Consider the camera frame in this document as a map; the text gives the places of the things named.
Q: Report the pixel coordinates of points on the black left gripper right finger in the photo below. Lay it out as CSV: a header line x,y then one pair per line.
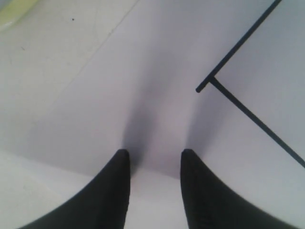
x,y
210,204

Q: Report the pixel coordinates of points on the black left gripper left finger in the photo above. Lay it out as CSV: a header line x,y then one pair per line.
x,y
101,204

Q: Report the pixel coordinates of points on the white paint tray blue paint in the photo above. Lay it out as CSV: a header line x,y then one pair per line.
x,y
13,10

